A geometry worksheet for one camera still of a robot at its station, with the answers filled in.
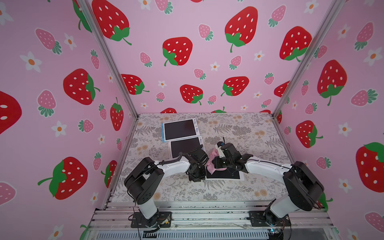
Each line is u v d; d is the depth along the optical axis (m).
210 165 0.86
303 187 0.45
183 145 1.05
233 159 0.69
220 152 0.73
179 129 1.13
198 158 0.72
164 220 0.72
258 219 0.73
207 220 0.75
